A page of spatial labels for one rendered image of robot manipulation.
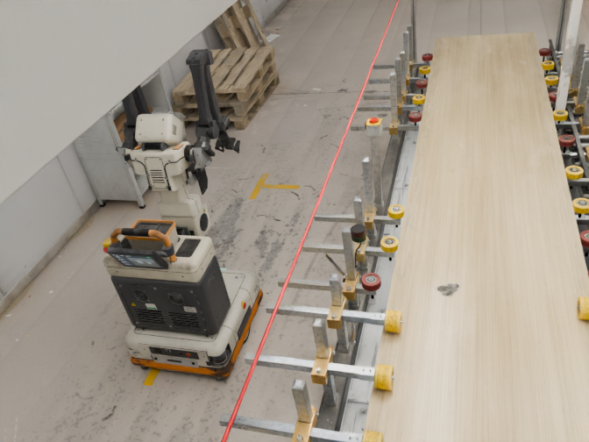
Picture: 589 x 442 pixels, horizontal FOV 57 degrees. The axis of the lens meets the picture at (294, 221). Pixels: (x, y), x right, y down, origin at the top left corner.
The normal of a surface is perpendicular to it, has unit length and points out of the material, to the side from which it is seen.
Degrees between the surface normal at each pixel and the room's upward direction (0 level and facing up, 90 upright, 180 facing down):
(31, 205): 90
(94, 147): 90
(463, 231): 0
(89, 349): 0
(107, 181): 90
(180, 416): 0
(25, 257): 90
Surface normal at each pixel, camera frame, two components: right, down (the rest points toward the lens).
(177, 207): -0.27, 0.48
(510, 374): -0.15, -0.80
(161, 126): -0.29, -0.09
